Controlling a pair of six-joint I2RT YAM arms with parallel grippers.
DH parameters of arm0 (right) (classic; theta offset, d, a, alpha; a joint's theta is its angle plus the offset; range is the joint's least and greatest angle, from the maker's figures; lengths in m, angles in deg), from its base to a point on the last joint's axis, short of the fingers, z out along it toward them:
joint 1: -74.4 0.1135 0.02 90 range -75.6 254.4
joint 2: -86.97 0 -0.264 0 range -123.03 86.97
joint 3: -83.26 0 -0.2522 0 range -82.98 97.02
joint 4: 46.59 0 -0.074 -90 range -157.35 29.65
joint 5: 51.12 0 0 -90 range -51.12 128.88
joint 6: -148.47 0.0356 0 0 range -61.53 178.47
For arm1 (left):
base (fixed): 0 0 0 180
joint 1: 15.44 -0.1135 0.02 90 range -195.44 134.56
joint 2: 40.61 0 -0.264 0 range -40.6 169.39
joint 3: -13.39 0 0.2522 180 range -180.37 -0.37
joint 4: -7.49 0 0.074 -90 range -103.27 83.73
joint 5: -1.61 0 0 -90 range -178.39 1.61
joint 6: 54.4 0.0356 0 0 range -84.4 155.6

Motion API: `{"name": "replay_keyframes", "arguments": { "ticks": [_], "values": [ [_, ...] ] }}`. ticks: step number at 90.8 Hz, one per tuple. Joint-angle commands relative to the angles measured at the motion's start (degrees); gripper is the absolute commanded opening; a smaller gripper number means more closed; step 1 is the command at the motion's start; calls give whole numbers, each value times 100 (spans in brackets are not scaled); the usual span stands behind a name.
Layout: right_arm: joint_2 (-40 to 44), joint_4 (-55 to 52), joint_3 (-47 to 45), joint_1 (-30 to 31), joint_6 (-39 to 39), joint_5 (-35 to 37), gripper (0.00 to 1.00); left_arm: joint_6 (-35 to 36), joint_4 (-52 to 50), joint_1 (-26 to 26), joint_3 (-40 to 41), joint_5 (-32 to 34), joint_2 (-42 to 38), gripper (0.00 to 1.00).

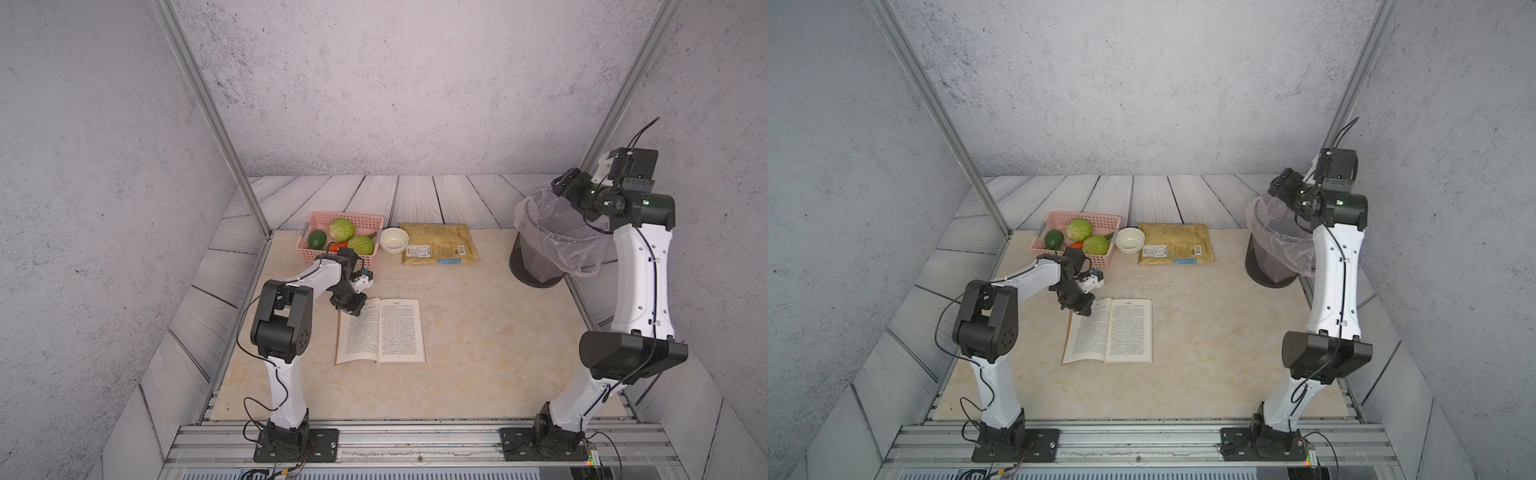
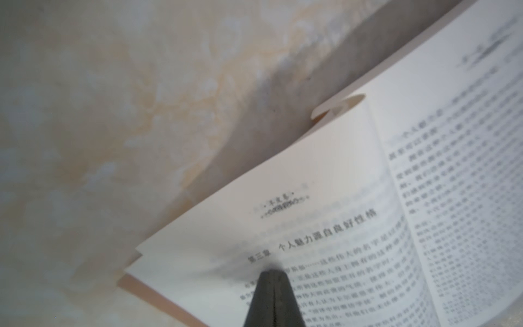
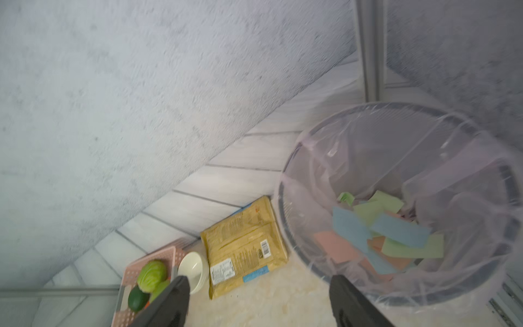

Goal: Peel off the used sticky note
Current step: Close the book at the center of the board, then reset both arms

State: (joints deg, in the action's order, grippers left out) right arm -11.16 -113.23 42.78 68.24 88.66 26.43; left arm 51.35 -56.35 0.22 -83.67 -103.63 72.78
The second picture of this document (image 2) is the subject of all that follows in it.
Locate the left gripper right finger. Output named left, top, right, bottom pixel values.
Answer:
left=274, top=271, right=306, bottom=327

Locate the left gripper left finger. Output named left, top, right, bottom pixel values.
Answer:
left=244, top=271, right=275, bottom=327

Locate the brown black paperback book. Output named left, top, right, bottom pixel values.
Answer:
left=121, top=1, right=522, bottom=326

